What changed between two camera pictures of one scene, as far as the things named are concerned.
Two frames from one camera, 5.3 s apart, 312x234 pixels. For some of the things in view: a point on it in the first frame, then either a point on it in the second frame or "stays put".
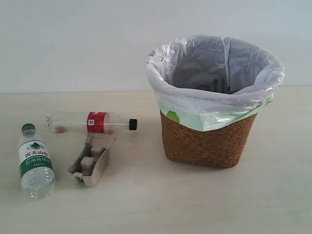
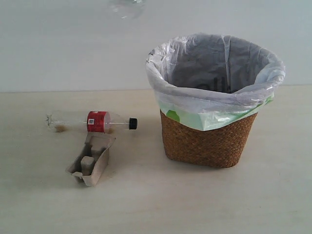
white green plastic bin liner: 208,83 stays put
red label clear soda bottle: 98,122 stays put
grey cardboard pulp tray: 91,162 stays put
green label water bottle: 36,167 -> 126,9
